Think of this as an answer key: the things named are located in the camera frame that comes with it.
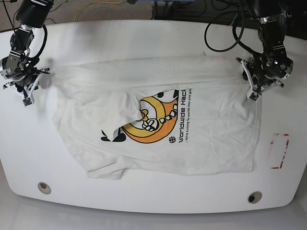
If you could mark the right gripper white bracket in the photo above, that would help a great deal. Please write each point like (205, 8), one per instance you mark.
(25, 84)

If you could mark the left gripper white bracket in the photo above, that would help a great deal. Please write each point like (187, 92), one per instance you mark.
(255, 84)

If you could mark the white printed t-shirt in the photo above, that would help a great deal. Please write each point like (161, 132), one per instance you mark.
(181, 115)

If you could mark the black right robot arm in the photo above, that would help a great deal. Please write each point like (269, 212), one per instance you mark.
(18, 67)

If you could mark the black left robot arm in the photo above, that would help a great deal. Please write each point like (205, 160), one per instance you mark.
(267, 69)

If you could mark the red tape rectangle marking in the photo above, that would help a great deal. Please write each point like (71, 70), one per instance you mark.
(277, 150)

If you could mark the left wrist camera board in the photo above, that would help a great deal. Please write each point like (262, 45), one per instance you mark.
(253, 96)

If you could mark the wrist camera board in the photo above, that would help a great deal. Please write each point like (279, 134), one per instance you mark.
(253, 96)
(28, 101)

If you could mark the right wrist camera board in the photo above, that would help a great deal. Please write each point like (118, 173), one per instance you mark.
(28, 101)

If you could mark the left table cable grommet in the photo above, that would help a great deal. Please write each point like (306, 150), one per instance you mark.
(44, 188)

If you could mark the table cable grommet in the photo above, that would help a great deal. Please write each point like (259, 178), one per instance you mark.
(255, 197)
(44, 188)

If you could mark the right table cable grommet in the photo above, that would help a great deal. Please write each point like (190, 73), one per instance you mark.
(255, 197)

